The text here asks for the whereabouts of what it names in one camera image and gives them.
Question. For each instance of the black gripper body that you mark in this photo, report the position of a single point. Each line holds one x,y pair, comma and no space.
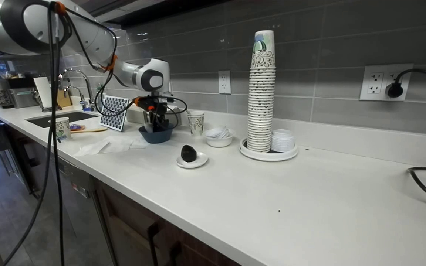
156,108

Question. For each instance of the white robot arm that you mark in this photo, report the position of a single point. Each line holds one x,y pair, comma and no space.
34,26

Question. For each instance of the dark blue bowl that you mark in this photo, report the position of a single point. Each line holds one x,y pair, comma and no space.
156,136

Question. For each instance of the small white bowl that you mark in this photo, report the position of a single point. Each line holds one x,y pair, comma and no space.
218,136

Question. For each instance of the steel napkin dispenser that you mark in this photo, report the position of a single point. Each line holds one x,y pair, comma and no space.
136,114

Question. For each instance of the patterned paper cup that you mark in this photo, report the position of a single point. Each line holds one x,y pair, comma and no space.
195,120

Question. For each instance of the black white checkered board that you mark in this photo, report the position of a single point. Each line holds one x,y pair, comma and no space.
113,111

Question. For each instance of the black round object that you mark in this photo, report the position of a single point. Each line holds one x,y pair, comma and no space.
188,154

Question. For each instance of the white saucer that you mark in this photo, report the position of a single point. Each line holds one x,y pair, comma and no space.
201,158

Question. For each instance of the wooden spoon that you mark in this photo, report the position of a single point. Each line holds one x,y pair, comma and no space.
89,130

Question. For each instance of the sink faucet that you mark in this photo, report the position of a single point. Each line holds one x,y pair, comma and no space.
77,81

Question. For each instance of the white round cup tray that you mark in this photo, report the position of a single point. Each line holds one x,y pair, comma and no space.
266,156

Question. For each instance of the tall paper cup stack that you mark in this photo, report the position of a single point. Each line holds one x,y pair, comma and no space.
261,90

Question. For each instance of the outlet with plug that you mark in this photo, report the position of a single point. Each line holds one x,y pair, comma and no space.
379,77

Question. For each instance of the black power plug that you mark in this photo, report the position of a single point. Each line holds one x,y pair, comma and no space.
394,88

